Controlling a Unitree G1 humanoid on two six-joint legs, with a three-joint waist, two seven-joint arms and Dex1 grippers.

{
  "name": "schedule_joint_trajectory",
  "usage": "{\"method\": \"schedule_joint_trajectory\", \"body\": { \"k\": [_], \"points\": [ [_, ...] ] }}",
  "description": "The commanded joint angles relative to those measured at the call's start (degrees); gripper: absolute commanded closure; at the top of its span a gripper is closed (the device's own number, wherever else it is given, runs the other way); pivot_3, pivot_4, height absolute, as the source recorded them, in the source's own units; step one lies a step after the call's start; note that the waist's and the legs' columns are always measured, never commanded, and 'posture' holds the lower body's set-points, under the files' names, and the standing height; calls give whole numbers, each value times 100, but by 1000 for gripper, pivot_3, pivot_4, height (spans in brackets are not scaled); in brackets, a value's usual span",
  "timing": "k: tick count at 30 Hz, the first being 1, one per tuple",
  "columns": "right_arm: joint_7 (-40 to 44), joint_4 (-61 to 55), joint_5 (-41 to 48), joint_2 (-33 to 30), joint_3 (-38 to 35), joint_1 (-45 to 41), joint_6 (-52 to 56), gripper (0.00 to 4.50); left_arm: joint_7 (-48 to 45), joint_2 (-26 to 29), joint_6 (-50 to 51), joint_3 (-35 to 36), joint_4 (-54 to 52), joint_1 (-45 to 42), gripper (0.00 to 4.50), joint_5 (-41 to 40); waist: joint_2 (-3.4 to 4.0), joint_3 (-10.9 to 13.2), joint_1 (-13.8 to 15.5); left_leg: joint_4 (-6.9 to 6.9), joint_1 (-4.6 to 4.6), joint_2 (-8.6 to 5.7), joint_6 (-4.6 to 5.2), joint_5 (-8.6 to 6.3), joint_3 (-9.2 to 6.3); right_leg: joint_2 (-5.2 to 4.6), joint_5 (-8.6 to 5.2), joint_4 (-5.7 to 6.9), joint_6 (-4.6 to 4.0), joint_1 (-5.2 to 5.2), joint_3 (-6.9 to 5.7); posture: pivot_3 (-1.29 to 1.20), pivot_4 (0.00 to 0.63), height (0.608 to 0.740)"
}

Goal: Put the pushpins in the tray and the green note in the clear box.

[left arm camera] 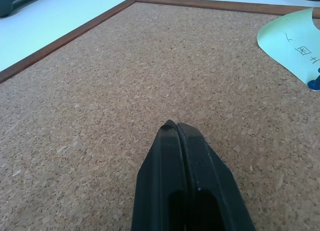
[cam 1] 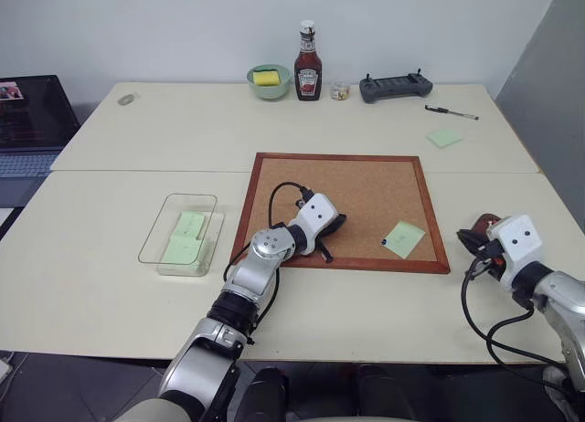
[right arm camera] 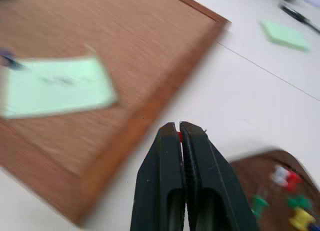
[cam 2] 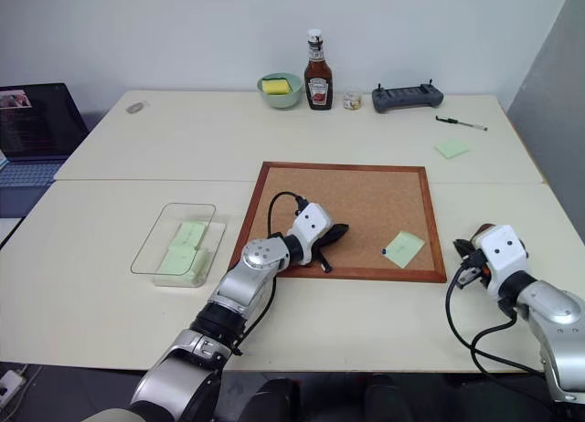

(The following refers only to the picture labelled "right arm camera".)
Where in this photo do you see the wooden framed cork board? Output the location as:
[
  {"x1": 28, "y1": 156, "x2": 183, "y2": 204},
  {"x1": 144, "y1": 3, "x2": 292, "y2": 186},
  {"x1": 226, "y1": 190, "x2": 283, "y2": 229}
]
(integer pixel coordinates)
[{"x1": 0, "y1": 0, "x2": 232, "y2": 227}]

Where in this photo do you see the green paper note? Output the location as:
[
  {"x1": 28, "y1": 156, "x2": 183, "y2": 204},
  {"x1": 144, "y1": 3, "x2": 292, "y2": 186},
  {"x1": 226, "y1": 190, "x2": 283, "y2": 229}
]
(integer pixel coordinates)
[{"x1": 0, "y1": 56, "x2": 119, "y2": 120}]

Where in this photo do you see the green sticky note pad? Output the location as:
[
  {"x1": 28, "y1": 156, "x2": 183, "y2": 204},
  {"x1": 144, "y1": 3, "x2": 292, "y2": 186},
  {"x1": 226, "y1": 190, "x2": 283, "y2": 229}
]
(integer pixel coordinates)
[{"x1": 259, "y1": 20, "x2": 312, "y2": 52}]

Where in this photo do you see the brown bowl of pushpins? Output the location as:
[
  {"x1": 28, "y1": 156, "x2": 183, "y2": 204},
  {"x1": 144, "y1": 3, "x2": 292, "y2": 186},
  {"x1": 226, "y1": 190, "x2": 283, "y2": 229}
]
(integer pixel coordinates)
[{"x1": 228, "y1": 148, "x2": 320, "y2": 231}]

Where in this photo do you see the white pushpin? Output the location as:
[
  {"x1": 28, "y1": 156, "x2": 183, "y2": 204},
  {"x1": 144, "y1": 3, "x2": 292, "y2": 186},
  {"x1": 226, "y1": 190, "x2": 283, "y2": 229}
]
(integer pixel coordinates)
[{"x1": 271, "y1": 165, "x2": 292, "y2": 186}]

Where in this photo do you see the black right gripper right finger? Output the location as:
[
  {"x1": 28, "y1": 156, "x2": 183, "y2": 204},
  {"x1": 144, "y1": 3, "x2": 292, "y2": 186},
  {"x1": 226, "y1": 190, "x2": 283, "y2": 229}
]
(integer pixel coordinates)
[{"x1": 179, "y1": 120, "x2": 260, "y2": 231}]

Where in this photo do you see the black pen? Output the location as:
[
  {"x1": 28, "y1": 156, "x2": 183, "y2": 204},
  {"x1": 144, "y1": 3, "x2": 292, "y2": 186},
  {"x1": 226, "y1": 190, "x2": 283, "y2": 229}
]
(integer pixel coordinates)
[{"x1": 279, "y1": 3, "x2": 320, "y2": 35}]

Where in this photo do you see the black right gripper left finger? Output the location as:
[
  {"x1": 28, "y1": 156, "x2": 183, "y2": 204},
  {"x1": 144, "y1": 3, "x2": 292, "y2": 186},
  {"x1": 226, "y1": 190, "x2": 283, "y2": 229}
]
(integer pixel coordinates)
[{"x1": 129, "y1": 122, "x2": 187, "y2": 231}]

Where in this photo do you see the yellow pushpin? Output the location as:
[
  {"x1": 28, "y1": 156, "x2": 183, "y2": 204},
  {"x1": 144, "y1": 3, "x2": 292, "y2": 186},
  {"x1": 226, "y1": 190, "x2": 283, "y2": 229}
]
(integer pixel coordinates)
[{"x1": 288, "y1": 207, "x2": 317, "y2": 231}]

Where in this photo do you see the green pushpin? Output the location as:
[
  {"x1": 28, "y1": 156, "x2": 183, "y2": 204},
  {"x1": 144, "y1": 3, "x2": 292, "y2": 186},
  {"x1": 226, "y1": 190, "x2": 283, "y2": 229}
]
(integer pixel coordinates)
[
  {"x1": 286, "y1": 194, "x2": 313, "y2": 212},
  {"x1": 250, "y1": 194, "x2": 270, "y2": 221}
]

